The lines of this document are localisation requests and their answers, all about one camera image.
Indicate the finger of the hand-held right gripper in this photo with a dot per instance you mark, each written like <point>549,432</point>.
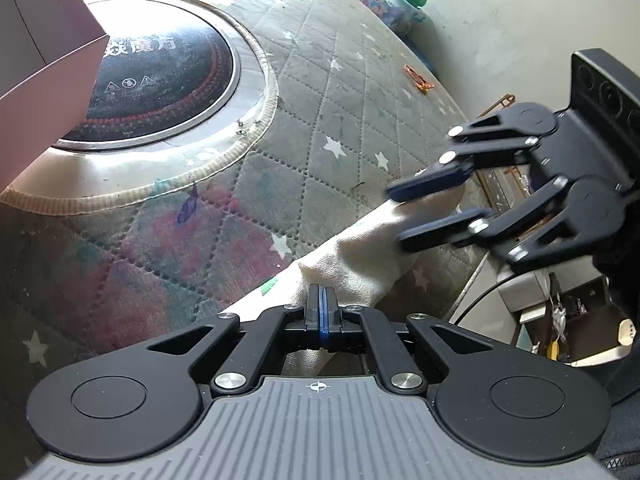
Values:
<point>425,184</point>
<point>435,232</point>

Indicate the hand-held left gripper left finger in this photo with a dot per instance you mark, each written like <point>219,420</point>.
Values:
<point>315,312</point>

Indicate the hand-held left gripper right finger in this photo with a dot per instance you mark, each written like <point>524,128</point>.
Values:
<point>329,312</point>

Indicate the cream shopping bag green print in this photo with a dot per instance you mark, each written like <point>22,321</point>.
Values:
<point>360,255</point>

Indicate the pink cardboard box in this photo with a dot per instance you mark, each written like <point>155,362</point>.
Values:
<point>35,50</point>

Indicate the orange rubber band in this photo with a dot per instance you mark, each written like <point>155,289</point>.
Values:
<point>419,80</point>

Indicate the grey quilted star table cover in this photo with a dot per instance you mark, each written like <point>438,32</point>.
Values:
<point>325,125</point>

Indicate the clear plastic toy container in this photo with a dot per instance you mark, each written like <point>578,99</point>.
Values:
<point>387,7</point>

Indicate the person's dark clothing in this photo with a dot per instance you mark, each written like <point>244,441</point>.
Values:
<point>622,420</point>

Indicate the round black induction cooktop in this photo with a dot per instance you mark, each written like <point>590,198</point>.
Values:
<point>165,75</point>

